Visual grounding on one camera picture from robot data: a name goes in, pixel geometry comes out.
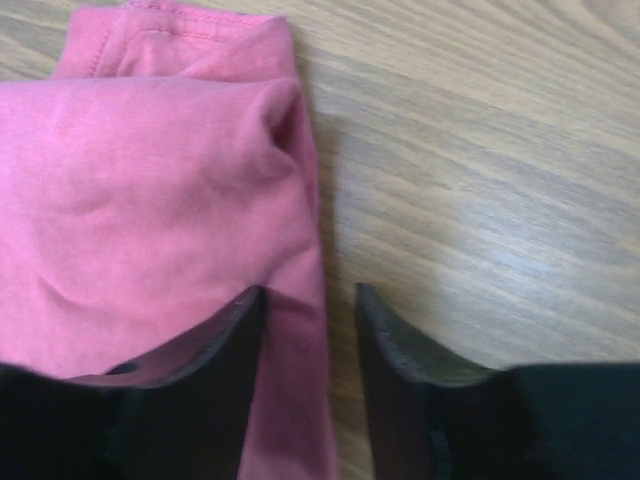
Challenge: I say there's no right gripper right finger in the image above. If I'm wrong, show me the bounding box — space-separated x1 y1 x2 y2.
355 283 639 479

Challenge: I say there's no red t-shirt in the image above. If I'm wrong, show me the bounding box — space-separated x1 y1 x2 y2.
1 1 338 479

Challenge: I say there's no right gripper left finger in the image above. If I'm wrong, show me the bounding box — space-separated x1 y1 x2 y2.
1 286 266 479

